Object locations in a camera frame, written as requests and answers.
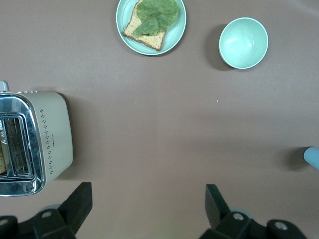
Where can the light green bowl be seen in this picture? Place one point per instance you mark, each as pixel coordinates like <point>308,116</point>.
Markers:
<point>243,43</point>

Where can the blue plastic cup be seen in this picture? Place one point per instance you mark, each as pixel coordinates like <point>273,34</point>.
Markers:
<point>312,158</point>

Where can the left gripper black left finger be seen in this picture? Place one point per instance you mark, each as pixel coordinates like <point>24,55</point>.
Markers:
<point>72,211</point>

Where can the dark toast slice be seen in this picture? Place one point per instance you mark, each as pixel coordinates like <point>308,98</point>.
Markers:
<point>2,161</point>

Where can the brown bread slice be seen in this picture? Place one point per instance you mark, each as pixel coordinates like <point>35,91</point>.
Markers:
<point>149,41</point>

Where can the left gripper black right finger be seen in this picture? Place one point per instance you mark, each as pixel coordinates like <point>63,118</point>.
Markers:
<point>221,219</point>

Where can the light green plate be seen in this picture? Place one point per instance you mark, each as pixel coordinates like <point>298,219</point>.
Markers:
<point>174,37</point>

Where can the beige and chrome toaster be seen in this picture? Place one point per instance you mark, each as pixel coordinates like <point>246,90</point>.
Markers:
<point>54,129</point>

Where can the green lettuce leaf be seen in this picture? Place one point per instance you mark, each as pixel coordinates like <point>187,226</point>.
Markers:
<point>157,15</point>

